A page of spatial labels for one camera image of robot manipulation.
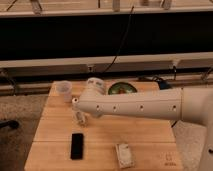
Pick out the small clear plastic bottle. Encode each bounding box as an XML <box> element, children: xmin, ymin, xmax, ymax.
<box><xmin>72</xmin><ymin>98</ymin><xmax>86</xmax><ymax>126</ymax></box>

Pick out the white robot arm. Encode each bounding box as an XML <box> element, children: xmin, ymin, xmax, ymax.
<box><xmin>73</xmin><ymin>78</ymin><xmax>213</xmax><ymax>171</ymax></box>

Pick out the green bowl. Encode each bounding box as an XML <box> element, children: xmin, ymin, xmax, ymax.
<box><xmin>108</xmin><ymin>82</ymin><xmax>137</xmax><ymax>95</ymax></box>

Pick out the clear plastic cup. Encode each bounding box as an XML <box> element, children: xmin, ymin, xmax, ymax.
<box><xmin>56</xmin><ymin>81</ymin><xmax>72</xmax><ymax>102</ymax></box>

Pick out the black smartphone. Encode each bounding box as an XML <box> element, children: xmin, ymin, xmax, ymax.
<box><xmin>71</xmin><ymin>133</ymin><xmax>84</xmax><ymax>160</ymax></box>

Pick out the white wrapped packet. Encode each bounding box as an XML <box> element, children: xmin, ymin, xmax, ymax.
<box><xmin>116</xmin><ymin>143</ymin><xmax>134</xmax><ymax>169</ymax></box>

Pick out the black chair base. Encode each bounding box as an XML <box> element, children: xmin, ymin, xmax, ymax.
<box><xmin>0</xmin><ymin>120</ymin><xmax>19</xmax><ymax>129</ymax></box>

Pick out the black hanging cable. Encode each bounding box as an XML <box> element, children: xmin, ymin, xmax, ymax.
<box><xmin>101</xmin><ymin>5</ymin><xmax>135</xmax><ymax>74</ymax></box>

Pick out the blue object with cables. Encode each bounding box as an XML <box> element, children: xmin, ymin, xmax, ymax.
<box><xmin>138</xmin><ymin>75</ymin><xmax>173</xmax><ymax>91</ymax></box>

